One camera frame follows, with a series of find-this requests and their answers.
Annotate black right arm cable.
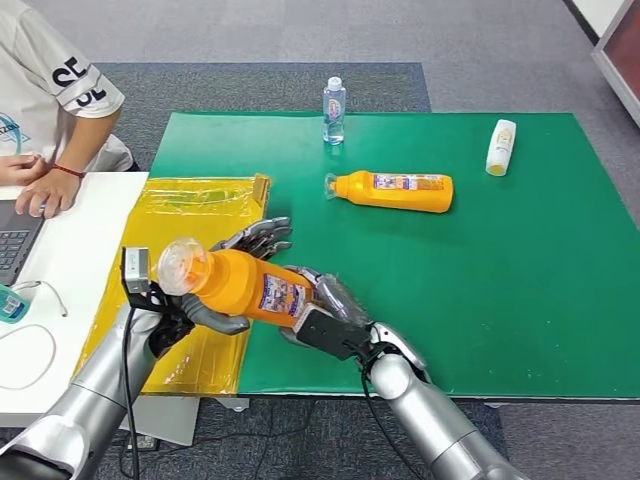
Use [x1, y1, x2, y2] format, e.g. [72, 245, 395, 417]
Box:
[355, 344, 426, 480]

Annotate framed red poster board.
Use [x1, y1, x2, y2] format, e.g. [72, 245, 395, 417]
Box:
[592, 0, 640, 130]

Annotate white cable with plug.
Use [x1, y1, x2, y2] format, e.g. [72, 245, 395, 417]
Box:
[12, 280, 69, 318]

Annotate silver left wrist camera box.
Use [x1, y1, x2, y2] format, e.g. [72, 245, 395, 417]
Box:
[119, 246, 152, 297]

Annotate person's left hand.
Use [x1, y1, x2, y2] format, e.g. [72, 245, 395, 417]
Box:
[14, 166, 81, 220]

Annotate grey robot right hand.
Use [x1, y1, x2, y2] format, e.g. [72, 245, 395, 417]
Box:
[278, 264, 375, 348]

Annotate teal labelled container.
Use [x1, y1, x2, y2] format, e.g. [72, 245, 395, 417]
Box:
[0, 283, 32, 326]

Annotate dark grey floor rug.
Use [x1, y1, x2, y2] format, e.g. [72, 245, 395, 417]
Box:
[0, 62, 509, 480]

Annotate small white bottle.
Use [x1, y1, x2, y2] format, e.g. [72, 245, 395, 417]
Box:
[485, 119, 517, 178]

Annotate red bracelet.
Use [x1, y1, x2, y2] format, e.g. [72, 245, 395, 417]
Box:
[50, 162, 85, 180]

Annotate person's right hand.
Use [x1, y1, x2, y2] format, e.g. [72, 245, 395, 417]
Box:
[0, 153, 50, 188]

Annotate white looped cable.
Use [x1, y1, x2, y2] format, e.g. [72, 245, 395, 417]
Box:
[0, 323, 57, 392]

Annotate dark grey laptop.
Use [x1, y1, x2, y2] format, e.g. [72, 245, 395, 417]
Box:
[0, 198, 46, 287]

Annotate green mat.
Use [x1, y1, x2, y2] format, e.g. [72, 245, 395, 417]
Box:
[149, 111, 640, 401]

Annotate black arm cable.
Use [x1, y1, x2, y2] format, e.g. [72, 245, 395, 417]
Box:
[355, 344, 426, 480]
[122, 307, 141, 480]

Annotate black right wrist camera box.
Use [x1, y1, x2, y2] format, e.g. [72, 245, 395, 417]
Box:
[292, 304, 375, 363]

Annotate yellow taped cardboard sheet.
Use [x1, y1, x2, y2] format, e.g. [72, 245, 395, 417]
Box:
[75, 174, 272, 397]

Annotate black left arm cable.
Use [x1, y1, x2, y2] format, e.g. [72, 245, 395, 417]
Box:
[122, 307, 141, 480]

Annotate clear water bottle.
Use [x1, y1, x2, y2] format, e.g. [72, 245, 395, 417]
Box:
[322, 76, 347, 146]

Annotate orange bottle with clear cap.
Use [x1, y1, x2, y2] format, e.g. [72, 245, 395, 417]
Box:
[156, 237, 316, 331]
[324, 170, 454, 215]

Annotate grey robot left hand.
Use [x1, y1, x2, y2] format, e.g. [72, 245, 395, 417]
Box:
[180, 216, 294, 337]

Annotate person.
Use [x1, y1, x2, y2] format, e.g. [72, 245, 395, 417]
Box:
[0, 0, 134, 220]

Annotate grey desk panel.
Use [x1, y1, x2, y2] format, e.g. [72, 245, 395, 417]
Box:
[119, 396, 201, 447]

